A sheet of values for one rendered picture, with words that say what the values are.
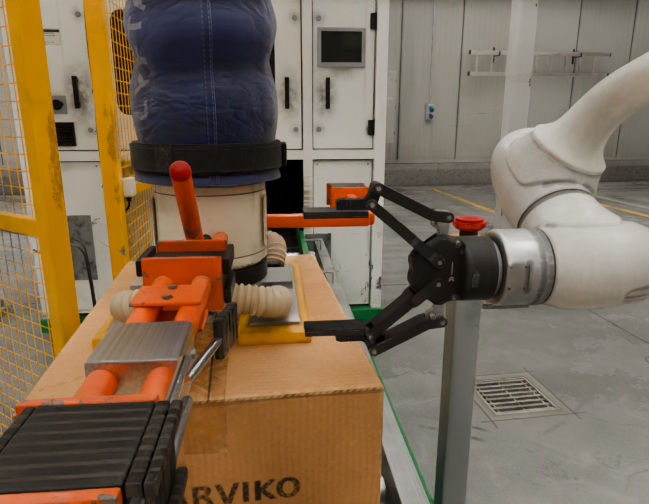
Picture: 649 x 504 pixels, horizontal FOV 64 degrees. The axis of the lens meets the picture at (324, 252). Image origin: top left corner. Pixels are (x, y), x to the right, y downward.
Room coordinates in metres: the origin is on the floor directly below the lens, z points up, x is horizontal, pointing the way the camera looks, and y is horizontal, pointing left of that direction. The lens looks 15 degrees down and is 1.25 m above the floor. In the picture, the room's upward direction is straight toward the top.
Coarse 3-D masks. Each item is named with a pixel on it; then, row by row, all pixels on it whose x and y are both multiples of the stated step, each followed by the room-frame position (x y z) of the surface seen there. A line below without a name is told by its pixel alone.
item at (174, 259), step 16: (176, 240) 0.60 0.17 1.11; (192, 240) 0.60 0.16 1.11; (208, 240) 0.60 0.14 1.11; (224, 240) 0.60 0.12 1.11; (144, 256) 0.54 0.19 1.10; (160, 256) 0.57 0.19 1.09; (176, 256) 0.57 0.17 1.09; (192, 256) 0.53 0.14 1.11; (208, 256) 0.53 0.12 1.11; (224, 256) 0.55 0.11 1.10; (144, 272) 0.52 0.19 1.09; (160, 272) 0.52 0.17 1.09; (176, 272) 0.52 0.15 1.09; (192, 272) 0.53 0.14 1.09; (208, 272) 0.53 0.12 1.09; (224, 272) 0.54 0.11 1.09; (224, 288) 0.54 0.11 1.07; (208, 304) 0.53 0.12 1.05
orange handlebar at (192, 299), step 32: (288, 224) 0.86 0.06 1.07; (320, 224) 0.86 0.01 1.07; (352, 224) 0.87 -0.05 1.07; (160, 288) 0.47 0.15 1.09; (192, 288) 0.47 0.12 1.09; (128, 320) 0.40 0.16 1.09; (160, 320) 0.45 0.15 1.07; (192, 320) 0.41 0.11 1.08; (96, 384) 0.30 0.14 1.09; (160, 384) 0.30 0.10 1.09
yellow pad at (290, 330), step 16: (304, 304) 0.76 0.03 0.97; (240, 320) 0.70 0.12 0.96; (256, 320) 0.68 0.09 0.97; (272, 320) 0.68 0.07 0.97; (288, 320) 0.68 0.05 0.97; (304, 320) 0.70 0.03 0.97; (240, 336) 0.65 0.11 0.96; (256, 336) 0.65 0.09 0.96; (272, 336) 0.65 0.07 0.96; (288, 336) 0.66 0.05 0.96; (304, 336) 0.66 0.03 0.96
